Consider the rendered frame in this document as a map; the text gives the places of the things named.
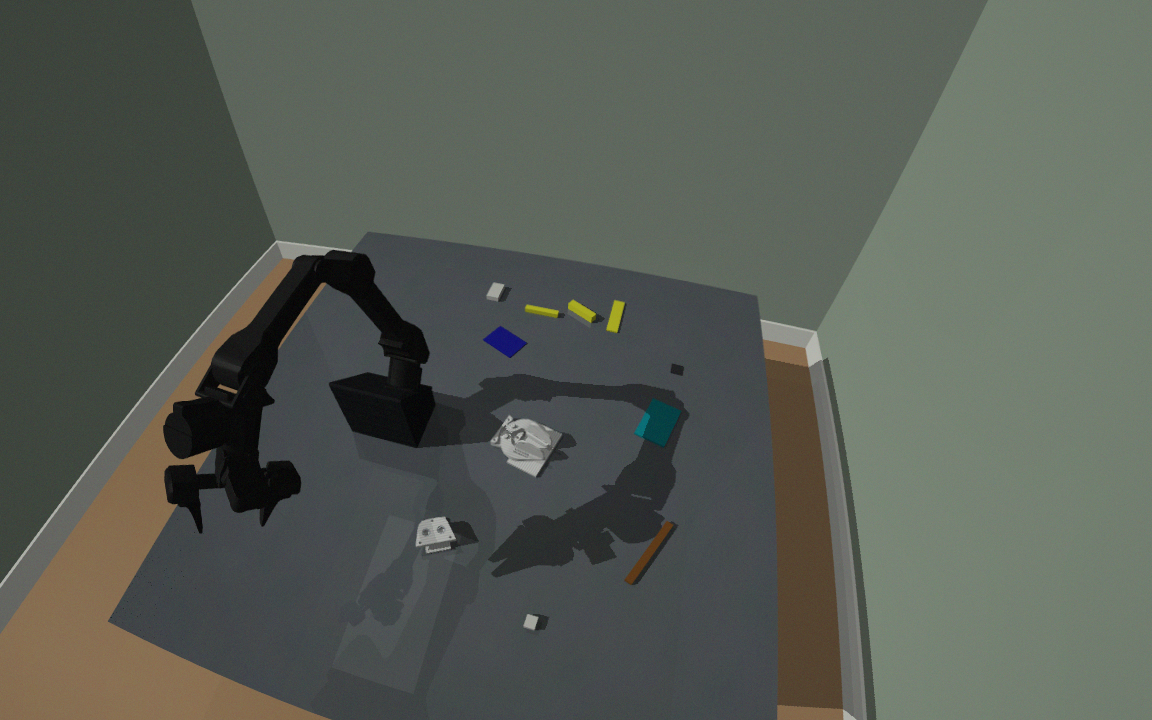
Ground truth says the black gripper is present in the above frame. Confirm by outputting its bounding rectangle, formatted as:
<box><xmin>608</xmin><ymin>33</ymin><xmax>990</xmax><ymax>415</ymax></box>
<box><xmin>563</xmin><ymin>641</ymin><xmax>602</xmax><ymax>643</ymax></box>
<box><xmin>164</xmin><ymin>439</ymin><xmax>301</xmax><ymax>535</ymax></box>

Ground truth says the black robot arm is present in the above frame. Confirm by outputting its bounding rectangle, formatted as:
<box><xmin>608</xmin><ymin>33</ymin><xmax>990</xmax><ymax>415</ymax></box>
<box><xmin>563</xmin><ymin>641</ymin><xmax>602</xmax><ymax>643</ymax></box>
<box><xmin>162</xmin><ymin>250</ymin><xmax>429</xmax><ymax>513</ymax></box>

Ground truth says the brown flat bar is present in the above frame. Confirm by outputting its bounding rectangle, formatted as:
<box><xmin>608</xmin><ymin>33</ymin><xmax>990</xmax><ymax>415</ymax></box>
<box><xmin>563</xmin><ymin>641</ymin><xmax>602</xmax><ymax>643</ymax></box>
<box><xmin>624</xmin><ymin>521</ymin><xmax>673</xmax><ymax>585</ymax></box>

